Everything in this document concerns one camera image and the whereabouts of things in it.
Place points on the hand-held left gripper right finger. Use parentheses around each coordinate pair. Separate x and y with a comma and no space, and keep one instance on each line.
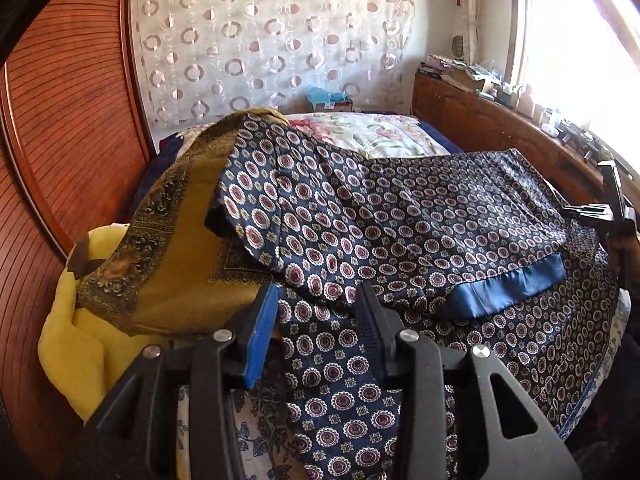
(372,325)

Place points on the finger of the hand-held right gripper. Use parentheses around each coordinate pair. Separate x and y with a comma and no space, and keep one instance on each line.
(611,182)

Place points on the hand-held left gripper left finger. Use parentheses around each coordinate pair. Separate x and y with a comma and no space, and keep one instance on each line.
(260,335)

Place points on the navy circle-print pajama garment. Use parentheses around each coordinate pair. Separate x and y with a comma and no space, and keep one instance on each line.
(400,220)

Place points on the gold patterned cloth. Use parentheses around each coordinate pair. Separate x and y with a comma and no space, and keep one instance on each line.
(175,240)

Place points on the person's right hand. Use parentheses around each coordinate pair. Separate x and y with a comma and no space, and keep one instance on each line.
(620,260)

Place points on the black handheld device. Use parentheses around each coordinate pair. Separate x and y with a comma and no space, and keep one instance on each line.
(589,144)
(567,131)

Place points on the blue floral bed sheet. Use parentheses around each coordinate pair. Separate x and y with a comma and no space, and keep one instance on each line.
(250,440)

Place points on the wood-framed window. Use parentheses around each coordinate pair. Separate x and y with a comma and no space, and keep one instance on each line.
(575,50)

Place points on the long wooden cabinet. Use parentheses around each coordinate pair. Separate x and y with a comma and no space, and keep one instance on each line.
(480,115)

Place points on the pile of papers and clutter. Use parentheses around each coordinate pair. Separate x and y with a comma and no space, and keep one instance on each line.
(460,72)

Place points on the yellow plush toy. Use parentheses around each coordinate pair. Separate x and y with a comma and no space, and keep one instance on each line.
(70,340)

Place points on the pink floral quilt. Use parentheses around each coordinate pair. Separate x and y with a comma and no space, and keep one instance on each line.
(375,132)

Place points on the dark oval object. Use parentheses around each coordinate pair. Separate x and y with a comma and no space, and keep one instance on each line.
(458,46)

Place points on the beige tied window curtain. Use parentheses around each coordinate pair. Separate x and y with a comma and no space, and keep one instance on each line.
(467,5)

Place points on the cardboard box with blue contents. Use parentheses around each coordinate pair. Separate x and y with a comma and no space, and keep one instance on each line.
(330,100)

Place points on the sheer circle-pattern curtain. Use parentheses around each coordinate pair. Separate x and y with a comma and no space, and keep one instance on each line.
(270,35)

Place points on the wooden louvered wardrobe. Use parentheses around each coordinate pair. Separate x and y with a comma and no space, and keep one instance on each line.
(60,110)

